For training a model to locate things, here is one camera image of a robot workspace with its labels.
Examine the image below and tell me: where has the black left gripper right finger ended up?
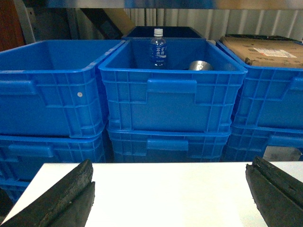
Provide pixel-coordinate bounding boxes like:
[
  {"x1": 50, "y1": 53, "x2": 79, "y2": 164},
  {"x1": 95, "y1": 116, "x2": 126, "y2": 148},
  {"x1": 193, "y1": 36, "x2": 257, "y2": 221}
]
[{"x1": 245, "y1": 156, "x2": 303, "y2": 227}]

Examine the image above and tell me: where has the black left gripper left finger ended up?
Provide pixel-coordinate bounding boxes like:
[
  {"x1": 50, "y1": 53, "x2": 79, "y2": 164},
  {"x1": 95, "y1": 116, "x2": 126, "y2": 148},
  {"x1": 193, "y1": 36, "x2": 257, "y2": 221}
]
[{"x1": 1, "y1": 159, "x2": 95, "y2": 227}]

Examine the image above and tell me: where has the brown cardboard box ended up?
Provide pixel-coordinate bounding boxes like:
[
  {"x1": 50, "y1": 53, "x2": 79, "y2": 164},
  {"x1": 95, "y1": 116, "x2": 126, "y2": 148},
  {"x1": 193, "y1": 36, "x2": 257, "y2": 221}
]
[{"x1": 220, "y1": 37, "x2": 303, "y2": 69}]

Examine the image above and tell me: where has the lower right blue crate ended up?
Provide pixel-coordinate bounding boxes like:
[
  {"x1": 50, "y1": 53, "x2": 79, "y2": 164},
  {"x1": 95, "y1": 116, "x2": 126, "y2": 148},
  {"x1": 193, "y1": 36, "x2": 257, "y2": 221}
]
[{"x1": 221, "y1": 124, "x2": 303, "y2": 162}]

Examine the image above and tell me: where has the far left lower blue crate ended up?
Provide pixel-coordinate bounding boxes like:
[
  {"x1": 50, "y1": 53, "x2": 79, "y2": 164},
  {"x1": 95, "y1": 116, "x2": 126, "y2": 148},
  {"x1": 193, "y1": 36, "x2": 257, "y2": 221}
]
[{"x1": 0, "y1": 130, "x2": 113, "y2": 202}]

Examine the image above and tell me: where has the blue crate with cardboard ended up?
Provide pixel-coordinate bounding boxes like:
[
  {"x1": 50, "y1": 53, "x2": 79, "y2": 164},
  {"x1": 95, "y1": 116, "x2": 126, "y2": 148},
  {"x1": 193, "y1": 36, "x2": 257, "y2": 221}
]
[{"x1": 216, "y1": 41, "x2": 303, "y2": 130}]

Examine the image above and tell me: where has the blue crate with bottle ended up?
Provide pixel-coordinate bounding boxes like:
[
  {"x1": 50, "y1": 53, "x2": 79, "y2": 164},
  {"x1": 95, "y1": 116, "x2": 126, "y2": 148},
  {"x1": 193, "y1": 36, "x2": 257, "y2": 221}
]
[{"x1": 99, "y1": 38, "x2": 247, "y2": 133}]

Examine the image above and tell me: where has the silver metal can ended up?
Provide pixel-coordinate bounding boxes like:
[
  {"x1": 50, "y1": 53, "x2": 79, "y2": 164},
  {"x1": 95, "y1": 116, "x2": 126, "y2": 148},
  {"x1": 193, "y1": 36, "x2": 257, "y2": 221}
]
[{"x1": 188, "y1": 61, "x2": 214, "y2": 71}]

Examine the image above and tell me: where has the clear water bottle blue label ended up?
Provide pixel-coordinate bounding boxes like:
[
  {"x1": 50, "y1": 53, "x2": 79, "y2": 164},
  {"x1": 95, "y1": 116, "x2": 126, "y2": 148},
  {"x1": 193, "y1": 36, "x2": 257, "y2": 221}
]
[{"x1": 150, "y1": 28, "x2": 167, "y2": 69}]

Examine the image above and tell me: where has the dark blue rear crate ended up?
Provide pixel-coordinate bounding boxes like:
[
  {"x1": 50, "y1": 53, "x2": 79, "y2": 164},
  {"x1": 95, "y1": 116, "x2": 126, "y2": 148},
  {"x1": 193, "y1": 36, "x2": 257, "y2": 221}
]
[{"x1": 122, "y1": 26, "x2": 203, "y2": 40}]

